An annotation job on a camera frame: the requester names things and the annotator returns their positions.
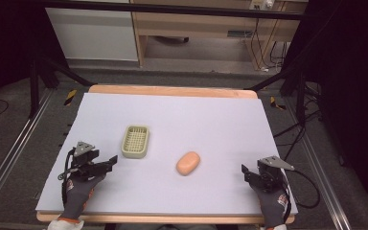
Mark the white cabinet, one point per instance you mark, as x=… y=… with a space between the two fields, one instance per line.
x=92 y=35

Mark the orange soap bar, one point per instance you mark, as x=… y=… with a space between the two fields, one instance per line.
x=188 y=163

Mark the white power strip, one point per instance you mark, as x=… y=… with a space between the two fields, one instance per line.
x=262 y=4

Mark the black curtain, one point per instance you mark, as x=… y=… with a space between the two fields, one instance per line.
x=3 y=38
x=354 y=96

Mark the black metal frame bar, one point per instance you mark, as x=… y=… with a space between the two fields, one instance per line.
x=172 y=10

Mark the white table mat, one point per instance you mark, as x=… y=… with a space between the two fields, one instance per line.
x=179 y=127

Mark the beige plastic soap dish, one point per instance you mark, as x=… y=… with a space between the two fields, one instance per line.
x=135 y=141

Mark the yellow black tape marker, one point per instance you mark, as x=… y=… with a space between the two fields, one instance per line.
x=276 y=103
x=70 y=97

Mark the black metal frame stand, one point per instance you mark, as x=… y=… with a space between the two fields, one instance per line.
x=300 y=96
x=34 y=86

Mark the person's right hand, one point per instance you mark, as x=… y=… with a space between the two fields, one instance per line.
x=273 y=204

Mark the wooden table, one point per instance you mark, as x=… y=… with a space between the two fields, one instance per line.
x=172 y=90

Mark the person's left hand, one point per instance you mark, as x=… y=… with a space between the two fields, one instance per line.
x=78 y=195

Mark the metal floor rail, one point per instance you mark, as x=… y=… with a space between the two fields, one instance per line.
x=322 y=182
x=16 y=150

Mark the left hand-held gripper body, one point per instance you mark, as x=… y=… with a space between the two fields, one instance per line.
x=83 y=159

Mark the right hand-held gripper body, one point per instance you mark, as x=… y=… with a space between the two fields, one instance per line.
x=271 y=174

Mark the wooden desk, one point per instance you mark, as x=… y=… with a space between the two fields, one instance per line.
x=198 y=24

